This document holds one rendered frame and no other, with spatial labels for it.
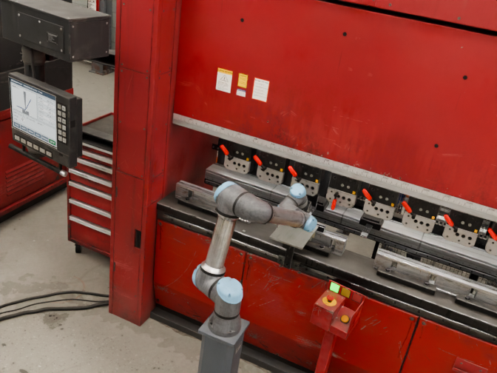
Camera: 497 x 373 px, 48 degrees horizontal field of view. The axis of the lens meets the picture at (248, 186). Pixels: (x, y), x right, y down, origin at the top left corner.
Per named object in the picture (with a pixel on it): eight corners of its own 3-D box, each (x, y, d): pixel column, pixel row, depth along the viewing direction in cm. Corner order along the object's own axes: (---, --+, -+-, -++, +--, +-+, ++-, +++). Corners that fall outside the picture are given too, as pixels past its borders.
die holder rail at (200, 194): (174, 197, 332) (176, 183, 327) (180, 193, 337) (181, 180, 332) (249, 223, 316) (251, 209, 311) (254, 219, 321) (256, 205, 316)
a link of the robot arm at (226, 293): (225, 321, 240) (229, 296, 233) (206, 304, 248) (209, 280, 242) (245, 311, 247) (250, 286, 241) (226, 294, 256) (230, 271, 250)
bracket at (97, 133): (38, 143, 312) (38, 131, 309) (67, 131, 332) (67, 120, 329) (95, 163, 299) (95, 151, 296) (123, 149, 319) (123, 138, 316)
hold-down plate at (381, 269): (376, 274, 287) (377, 270, 285) (378, 269, 291) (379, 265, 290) (433, 295, 277) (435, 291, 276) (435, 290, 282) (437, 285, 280)
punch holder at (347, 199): (325, 200, 288) (331, 172, 281) (329, 194, 295) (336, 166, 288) (352, 209, 283) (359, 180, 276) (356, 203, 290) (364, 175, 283)
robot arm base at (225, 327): (232, 342, 243) (235, 324, 238) (202, 329, 247) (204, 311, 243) (246, 322, 256) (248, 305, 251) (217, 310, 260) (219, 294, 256)
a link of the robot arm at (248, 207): (259, 202, 222) (322, 215, 260) (241, 191, 229) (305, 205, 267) (248, 228, 224) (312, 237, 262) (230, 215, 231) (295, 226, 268)
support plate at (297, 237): (268, 237, 283) (269, 236, 282) (287, 217, 305) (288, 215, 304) (302, 249, 277) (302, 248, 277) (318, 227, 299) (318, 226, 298)
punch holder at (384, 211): (362, 212, 282) (369, 183, 274) (365, 206, 289) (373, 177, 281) (390, 222, 277) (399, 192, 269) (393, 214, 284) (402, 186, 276)
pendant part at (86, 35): (7, 158, 299) (-4, -5, 261) (46, 146, 318) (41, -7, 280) (70, 192, 276) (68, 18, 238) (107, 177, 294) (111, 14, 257)
